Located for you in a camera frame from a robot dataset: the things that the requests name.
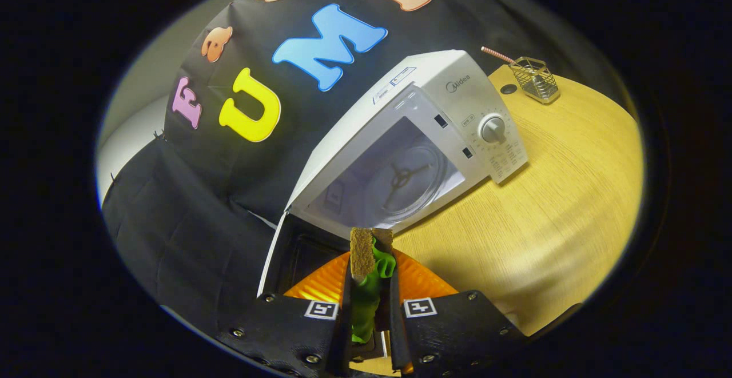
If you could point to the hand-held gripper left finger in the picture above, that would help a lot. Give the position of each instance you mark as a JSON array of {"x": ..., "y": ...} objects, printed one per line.
[{"x": 286, "y": 326}]

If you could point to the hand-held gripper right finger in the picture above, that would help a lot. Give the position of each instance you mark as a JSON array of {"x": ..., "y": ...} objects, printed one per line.
[{"x": 440, "y": 332}]

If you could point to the sandwich with green lettuce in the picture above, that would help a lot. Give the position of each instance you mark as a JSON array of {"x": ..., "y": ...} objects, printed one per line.
[{"x": 361, "y": 252}]

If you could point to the white microwave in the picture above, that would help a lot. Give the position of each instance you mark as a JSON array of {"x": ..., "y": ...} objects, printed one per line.
[{"x": 457, "y": 98}]

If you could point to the glass turntable plate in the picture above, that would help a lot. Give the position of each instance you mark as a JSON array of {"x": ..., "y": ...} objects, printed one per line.
[{"x": 412, "y": 178}]

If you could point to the black desk grommet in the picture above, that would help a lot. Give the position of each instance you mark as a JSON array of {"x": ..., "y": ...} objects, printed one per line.
[{"x": 508, "y": 88}]

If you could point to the striped drinking straw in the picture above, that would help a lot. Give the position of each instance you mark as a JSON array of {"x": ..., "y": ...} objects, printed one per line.
[{"x": 496, "y": 55}]

